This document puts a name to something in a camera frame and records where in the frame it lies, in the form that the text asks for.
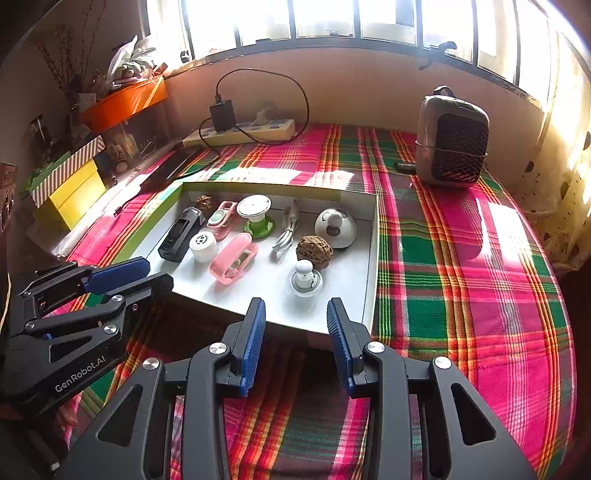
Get green and white suction holder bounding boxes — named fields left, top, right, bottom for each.
left=236, top=195, right=275, bottom=238

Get white plastic bag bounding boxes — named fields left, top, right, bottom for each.
left=106, top=34, right=167, bottom=86

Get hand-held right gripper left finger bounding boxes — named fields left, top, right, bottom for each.
left=55, top=298, right=267, bottom=480

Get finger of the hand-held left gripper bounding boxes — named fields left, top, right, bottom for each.
left=23, top=272, right=175, bottom=340
left=9, top=257, right=151, bottom=319

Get green and white cardboard box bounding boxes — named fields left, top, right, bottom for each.
left=121, top=181, right=379, bottom=337

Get striped box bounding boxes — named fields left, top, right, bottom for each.
left=30, top=135, right=106, bottom=208

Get orange tray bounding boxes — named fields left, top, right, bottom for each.
left=78, top=76, right=169, bottom=132

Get dark glass jar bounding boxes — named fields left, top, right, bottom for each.
left=30, top=115, right=52, bottom=151

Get yellow box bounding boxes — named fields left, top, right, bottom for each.
left=48, top=159, right=107, bottom=232

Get clear plastic container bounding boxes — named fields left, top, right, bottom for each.
left=104, top=104, right=171, bottom=162

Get pink clip with mint insert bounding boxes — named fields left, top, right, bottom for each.
left=206, top=200, right=238, bottom=240

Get black framed window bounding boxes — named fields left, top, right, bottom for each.
left=139, top=0, right=555, bottom=112

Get white cable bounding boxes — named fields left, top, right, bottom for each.
left=271, top=199, right=300, bottom=264

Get plaid blanket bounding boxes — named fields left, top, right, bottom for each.
left=60, top=122, right=578, bottom=480

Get brown printed box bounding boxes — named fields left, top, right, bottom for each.
left=0, top=161, right=20, bottom=232

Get flat yellow-green box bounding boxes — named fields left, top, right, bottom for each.
left=33, top=200, right=65, bottom=234

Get black window handle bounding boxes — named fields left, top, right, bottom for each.
left=418, top=41, right=459, bottom=71

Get cream patterned curtain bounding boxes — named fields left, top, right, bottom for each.
left=517, top=28, right=591, bottom=273

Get cream power strip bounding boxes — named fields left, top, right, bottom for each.
left=182, top=117, right=296, bottom=148

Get black tablet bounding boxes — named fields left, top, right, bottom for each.
left=139, top=147, right=204, bottom=192

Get white round perforated cap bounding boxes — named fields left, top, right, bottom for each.
left=189, top=232, right=219, bottom=264

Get grey space heater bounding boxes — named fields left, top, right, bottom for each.
left=416, top=85, right=490, bottom=190

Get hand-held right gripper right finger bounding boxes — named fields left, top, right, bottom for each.
left=326, top=298, right=539, bottom=480

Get white dome device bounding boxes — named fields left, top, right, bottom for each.
left=315, top=208, right=358, bottom=250

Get black rectangular device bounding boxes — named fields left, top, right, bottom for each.
left=158, top=207, right=205, bottom=263

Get black charger cable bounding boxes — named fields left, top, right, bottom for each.
left=198, top=68, right=310, bottom=151

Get dried branches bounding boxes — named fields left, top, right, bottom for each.
left=37, top=25, right=81, bottom=109

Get large brown walnut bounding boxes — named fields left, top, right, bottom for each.
left=295, top=235, right=334, bottom=270

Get person's left hand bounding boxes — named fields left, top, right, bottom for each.
left=58, top=399, right=84, bottom=428

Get white knob gadget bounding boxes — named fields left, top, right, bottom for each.
left=289, top=259, right=323, bottom=295

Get black charger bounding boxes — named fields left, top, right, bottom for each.
left=210, top=102, right=236, bottom=132

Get long pink plastic case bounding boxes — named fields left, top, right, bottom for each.
left=209, top=232, right=259, bottom=284

